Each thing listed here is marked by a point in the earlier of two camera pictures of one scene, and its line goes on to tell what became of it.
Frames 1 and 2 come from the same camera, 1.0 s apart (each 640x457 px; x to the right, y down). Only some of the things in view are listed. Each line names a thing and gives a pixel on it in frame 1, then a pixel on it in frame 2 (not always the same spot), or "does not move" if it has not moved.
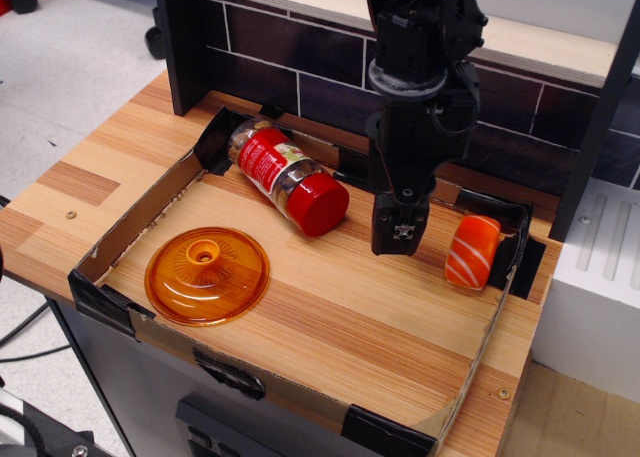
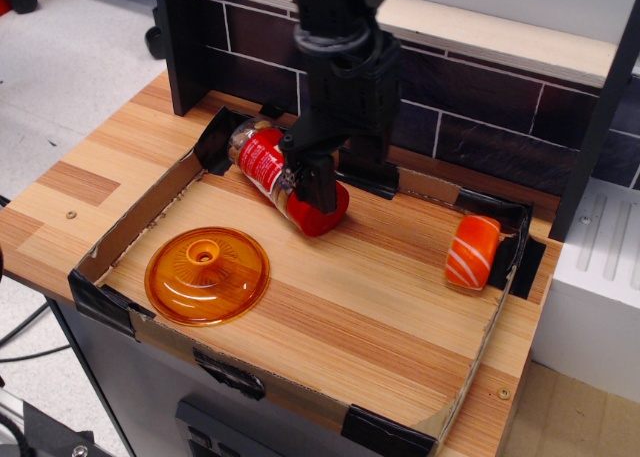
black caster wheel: [155, 38] does not move
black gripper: [410, 142] -> [354, 77]
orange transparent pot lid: [206, 276] does not move
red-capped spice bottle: [288, 175] does not move
